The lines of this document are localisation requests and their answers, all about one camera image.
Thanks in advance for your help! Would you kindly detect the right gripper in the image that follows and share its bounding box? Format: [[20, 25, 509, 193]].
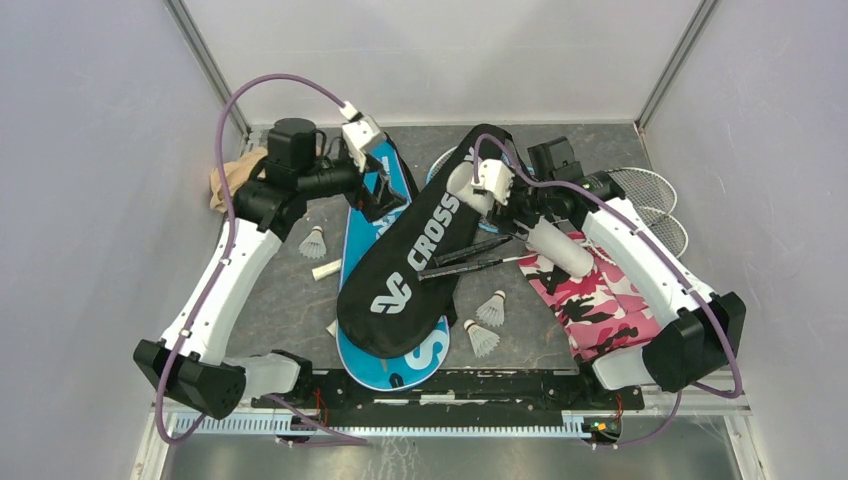
[[486, 165, 555, 241]]

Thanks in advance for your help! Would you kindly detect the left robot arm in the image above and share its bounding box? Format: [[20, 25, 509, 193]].
[[133, 115, 406, 420]]

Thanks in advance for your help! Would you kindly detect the white shuttlecock tube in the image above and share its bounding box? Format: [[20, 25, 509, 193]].
[[446, 162, 594, 278]]

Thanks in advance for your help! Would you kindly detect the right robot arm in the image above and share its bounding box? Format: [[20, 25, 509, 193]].
[[471, 134, 746, 408]]

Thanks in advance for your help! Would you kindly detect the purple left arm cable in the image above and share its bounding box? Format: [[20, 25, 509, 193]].
[[153, 73, 370, 448]]

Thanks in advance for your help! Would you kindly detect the black Crossway racket bag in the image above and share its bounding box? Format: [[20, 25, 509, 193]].
[[337, 124, 512, 358]]

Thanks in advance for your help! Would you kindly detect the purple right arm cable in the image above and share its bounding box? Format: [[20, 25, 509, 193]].
[[471, 133, 745, 450]]

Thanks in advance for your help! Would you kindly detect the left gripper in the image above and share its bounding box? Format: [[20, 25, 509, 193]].
[[298, 146, 406, 222]]

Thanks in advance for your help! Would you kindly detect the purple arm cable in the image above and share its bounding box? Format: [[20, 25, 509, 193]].
[[153, 73, 370, 448], [471, 133, 745, 450]]

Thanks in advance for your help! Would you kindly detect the white feather shuttlecock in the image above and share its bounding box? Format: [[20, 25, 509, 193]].
[[475, 290, 506, 327], [463, 319, 500, 358], [298, 225, 327, 259]]

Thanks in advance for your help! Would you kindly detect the pink camouflage cloth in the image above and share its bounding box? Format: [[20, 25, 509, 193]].
[[518, 251, 661, 364]]

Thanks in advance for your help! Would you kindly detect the blue badminton racket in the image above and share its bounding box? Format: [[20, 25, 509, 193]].
[[425, 146, 457, 184]]

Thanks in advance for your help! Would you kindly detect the blue Sport racket bag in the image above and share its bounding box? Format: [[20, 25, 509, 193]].
[[327, 139, 450, 392]]

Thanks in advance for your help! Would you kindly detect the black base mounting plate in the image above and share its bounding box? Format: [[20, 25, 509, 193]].
[[281, 369, 645, 429]]

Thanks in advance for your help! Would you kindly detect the beige cloth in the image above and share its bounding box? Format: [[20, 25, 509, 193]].
[[209, 147, 268, 213]]

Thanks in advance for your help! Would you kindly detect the white grip tape roll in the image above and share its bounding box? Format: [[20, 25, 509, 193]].
[[311, 259, 342, 281]]

